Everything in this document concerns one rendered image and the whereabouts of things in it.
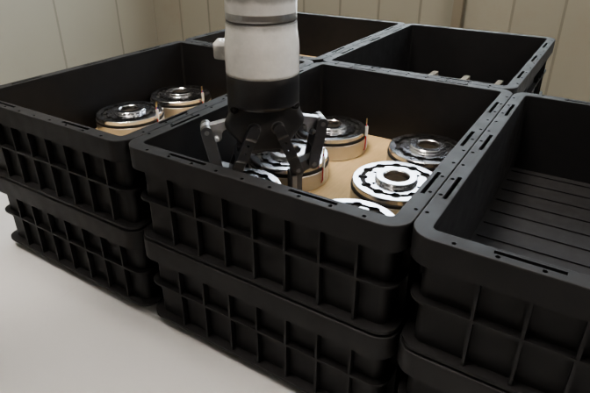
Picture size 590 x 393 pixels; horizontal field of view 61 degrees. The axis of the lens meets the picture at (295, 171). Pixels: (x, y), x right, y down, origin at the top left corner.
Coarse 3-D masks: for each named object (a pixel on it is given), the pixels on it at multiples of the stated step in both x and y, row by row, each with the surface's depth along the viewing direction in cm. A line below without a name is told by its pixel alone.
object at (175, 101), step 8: (168, 88) 91; (192, 88) 90; (200, 88) 90; (152, 96) 86; (160, 96) 86; (168, 96) 86; (184, 96) 86; (192, 96) 86; (200, 96) 86; (208, 96) 87; (168, 104) 83; (176, 104) 83; (184, 104) 84
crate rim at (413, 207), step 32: (320, 64) 78; (160, 128) 54; (480, 128) 54; (160, 160) 48; (192, 160) 47; (448, 160) 47; (224, 192) 45; (256, 192) 42; (288, 192) 41; (416, 192) 41; (320, 224) 40; (352, 224) 38; (384, 224) 37
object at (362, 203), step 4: (336, 200) 54; (340, 200) 54; (344, 200) 54; (348, 200) 54; (352, 200) 54; (356, 200) 54; (360, 200) 54; (352, 204) 53; (356, 204) 54; (360, 204) 53; (364, 204) 53; (368, 204) 53; (372, 204) 53; (376, 204) 53; (364, 208) 52; (368, 208) 53; (372, 208) 53; (376, 208) 53; (380, 208) 52; (384, 208) 52; (380, 212) 52; (384, 212) 51; (388, 212) 51
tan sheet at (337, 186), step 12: (372, 144) 75; (384, 144) 75; (360, 156) 71; (372, 156) 71; (384, 156) 71; (336, 168) 68; (348, 168) 68; (336, 180) 65; (348, 180) 65; (312, 192) 62; (324, 192) 62; (336, 192) 62; (348, 192) 62
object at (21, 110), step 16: (160, 48) 89; (208, 48) 90; (96, 64) 79; (304, 64) 78; (32, 80) 71; (224, 96) 64; (0, 112) 61; (16, 112) 59; (32, 112) 58; (192, 112) 58; (16, 128) 60; (32, 128) 58; (48, 128) 56; (64, 128) 55; (80, 128) 54; (144, 128) 54; (64, 144) 56; (80, 144) 54; (96, 144) 52; (112, 144) 51; (128, 144) 51; (112, 160) 52; (128, 160) 52
